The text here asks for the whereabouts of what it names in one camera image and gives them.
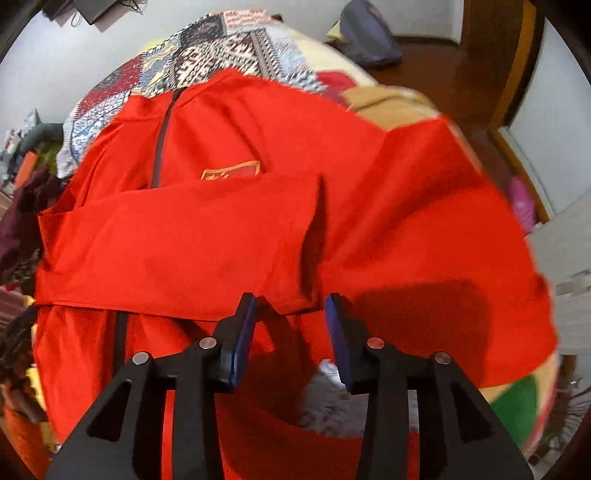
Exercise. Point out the brown wooden door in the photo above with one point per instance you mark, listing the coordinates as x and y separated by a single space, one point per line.
498 60

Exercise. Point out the orange box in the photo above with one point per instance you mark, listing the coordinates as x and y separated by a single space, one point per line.
27 168

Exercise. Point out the pink cloth item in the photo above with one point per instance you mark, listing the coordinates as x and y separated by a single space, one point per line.
521 205

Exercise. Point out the white floral sheet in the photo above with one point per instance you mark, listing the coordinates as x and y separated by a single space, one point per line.
563 249

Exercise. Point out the grey-green cloth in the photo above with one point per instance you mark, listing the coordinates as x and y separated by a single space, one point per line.
44 134

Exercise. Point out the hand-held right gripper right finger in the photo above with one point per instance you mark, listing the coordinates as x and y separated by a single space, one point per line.
336 332

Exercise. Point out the red garment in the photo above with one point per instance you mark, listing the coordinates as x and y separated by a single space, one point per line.
231 240

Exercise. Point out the yellow cloth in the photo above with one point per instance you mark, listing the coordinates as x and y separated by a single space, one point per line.
334 31

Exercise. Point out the grey-blue backpack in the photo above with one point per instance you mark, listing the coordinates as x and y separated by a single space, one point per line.
369 32

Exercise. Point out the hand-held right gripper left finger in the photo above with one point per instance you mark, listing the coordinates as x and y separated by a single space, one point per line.
244 332

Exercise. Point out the maroon cloth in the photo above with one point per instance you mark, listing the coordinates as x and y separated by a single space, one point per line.
25 207

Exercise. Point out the patchwork printed blanket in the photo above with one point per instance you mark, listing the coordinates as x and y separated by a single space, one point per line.
240 41

